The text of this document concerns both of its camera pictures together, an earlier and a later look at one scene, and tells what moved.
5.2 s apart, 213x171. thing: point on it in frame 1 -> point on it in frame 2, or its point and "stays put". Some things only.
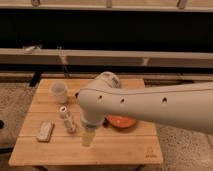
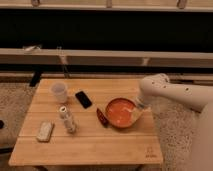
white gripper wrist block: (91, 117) -> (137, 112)
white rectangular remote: (44, 131) stays put
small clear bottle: (68, 121) stays put
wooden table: (51, 130) stays put
